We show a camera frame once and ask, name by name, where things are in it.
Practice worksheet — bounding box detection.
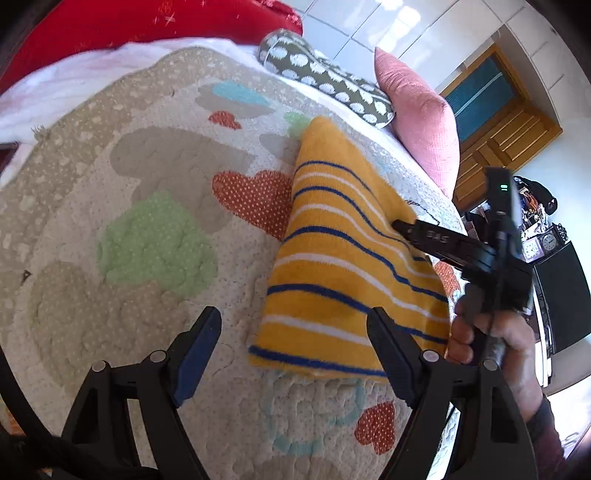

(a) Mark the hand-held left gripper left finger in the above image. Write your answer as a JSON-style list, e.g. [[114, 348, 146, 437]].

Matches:
[[60, 305, 223, 480]]

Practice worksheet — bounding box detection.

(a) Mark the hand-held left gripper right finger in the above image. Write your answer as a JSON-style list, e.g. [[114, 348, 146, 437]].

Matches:
[[367, 307, 539, 480]]

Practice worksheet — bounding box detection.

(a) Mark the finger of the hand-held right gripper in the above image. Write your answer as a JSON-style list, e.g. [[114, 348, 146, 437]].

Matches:
[[392, 219, 485, 273]]

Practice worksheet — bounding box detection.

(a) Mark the yellow striped shirt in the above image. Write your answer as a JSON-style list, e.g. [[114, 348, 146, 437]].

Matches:
[[248, 115, 452, 380]]

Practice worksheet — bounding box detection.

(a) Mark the person's right forearm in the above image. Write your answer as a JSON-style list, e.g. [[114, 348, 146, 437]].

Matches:
[[524, 392, 568, 480]]

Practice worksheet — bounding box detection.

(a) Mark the person's right hand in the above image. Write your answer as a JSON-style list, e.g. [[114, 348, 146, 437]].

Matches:
[[445, 291, 546, 423]]

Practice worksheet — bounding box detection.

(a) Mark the black television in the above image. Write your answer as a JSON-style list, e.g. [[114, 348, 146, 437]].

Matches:
[[533, 241, 591, 355]]

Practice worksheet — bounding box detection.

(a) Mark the pink pillow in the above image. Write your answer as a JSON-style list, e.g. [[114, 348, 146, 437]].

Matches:
[[374, 46, 461, 199]]

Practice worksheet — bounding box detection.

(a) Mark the wooden door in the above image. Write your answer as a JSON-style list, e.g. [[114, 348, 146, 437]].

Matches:
[[438, 44, 564, 210]]

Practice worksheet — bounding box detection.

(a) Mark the beige heart-patterned quilt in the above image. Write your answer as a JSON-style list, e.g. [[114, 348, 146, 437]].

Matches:
[[0, 46, 467, 480]]

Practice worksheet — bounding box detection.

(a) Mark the olive white-patterned pillow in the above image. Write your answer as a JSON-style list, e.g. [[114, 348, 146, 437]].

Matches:
[[259, 28, 395, 130]]

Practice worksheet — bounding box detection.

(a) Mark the smartphone in clear case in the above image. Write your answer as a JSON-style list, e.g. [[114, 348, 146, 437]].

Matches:
[[0, 142, 20, 185]]

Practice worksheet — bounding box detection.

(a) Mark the pink fleece blanket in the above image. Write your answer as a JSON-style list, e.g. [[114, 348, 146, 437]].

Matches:
[[0, 37, 259, 185]]

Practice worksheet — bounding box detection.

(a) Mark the red quilt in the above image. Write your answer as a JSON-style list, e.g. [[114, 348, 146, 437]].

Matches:
[[0, 0, 304, 93]]

